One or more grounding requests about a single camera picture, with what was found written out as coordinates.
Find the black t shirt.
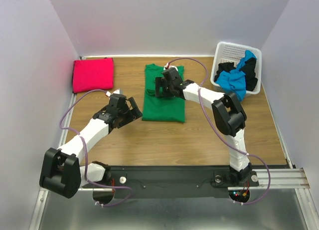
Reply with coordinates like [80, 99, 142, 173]
[214, 58, 258, 92]

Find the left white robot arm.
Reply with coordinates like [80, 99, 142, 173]
[39, 93, 142, 199]

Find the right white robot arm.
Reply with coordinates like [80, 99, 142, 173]
[155, 66, 252, 185]

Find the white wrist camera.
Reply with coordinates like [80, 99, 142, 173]
[105, 89, 123, 97]
[163, 62, 178, 71]

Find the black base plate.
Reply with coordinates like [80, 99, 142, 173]
[82, 166, 260, 200]

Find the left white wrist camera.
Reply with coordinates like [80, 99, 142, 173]
[105, 89, 123, 97]

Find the green t shirt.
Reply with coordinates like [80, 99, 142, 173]
[142, 64, 185, 123]

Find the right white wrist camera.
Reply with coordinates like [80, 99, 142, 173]
[163, 62, 178, 71]

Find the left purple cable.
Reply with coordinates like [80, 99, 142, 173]
[59, 89, 134, 208]

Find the white plastic laundry basket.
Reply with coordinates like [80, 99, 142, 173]
[210, 41, 262, 97]

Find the aluminium frame rail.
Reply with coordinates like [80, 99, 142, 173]
[28, 57, 311, 230]

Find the folded pink t shirt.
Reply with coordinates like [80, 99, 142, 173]
[72, 58, 114, 93]

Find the blue t shirt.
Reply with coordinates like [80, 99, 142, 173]
[214, 50, 258, 102]

